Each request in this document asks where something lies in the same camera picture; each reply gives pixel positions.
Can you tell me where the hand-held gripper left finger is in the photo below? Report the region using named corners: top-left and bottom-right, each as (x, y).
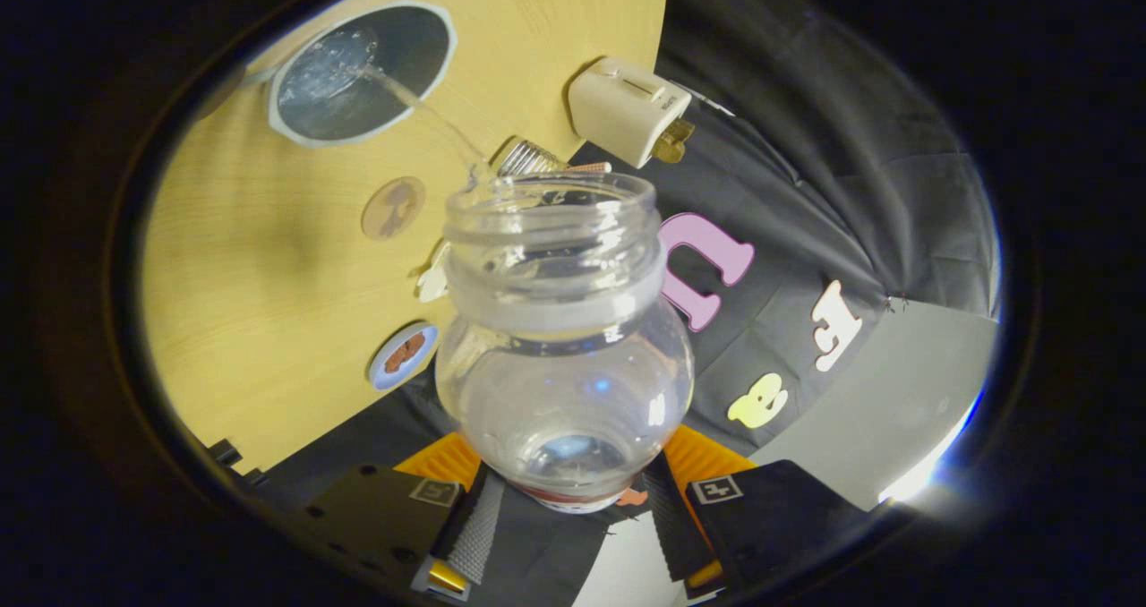
top-left (286, 432), bottom-right (507, 603)

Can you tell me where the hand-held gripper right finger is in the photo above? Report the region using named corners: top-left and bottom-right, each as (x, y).
top-left (645, 423), bottom-right (883, 601)

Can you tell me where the clear plastic juice bottle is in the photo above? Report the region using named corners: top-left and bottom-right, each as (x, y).
top-left (435, 173), bottom-right (696, 515)

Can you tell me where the round brown coaster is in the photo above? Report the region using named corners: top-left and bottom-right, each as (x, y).
top-left (361, 175), bottom-right (427, 242)

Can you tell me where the pale green cup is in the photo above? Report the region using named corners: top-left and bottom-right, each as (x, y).
top-left (244, 0), bottom-right (458, 150)

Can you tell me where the light blue plate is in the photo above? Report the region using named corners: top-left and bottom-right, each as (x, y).
top-left (368, 322), bottom-right (440, 391)

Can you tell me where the white divided dish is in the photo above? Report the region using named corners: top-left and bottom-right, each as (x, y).
top-left (415, 240), bottom-right (453, 304)

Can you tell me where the light wooden table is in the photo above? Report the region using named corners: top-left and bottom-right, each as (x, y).
top-left (141, 0), bottom-right (670, 475)

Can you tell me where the black backdrop cloth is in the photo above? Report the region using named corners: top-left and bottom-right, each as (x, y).
top-left (260, 0), bottom-right (1002, 607)

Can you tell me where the brown toast slice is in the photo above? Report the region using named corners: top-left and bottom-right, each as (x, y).
top-left (652, 119), bottom-right (696, 164)

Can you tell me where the cream toaster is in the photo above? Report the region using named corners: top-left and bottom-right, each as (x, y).
top-left (568, 56), bottom-right (692, 169)

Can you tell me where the wire mesh basket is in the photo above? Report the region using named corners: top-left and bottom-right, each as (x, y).
top-left (495, 138), bottom-right (565, 178)

